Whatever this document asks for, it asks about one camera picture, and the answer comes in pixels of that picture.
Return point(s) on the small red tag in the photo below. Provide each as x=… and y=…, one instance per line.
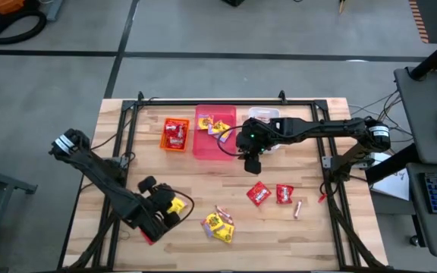
x=322, y=198

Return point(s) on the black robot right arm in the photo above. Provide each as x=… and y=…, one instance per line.
x=336, y=127

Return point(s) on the white paper sheet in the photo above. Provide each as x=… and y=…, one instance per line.
x=395, y=184

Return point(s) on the small wrapped candy roll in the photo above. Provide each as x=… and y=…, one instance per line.
x=228, y=219
x=297, y=209
x=221, y=210

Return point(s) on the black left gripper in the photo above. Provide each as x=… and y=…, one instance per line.
x=156, y=212

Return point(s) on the black frame knob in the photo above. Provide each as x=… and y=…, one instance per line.
x=282, y=96
x=140, y=98

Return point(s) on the orange vacuum cleaner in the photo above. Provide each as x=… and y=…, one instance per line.
x=2, y=5

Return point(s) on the black stand pole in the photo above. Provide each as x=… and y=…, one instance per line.
x=436, y=57

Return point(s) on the black side stand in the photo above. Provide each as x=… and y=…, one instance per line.
x=6, y=181

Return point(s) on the white plastic basket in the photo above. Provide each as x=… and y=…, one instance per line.
x=264, y=112

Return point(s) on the orange mesh basket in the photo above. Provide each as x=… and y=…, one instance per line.
x=162, y=144

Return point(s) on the pink plastic basket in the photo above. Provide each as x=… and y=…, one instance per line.
x=211, y=149

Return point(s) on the black aluminium table frame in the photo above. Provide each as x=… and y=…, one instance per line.
x=222, y=102

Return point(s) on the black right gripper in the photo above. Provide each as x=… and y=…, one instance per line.
x=264, y=136

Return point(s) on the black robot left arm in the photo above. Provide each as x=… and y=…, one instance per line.
x=97, y=170

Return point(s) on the grey desk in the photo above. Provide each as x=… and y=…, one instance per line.
x=436, y=231
x=423, y=113

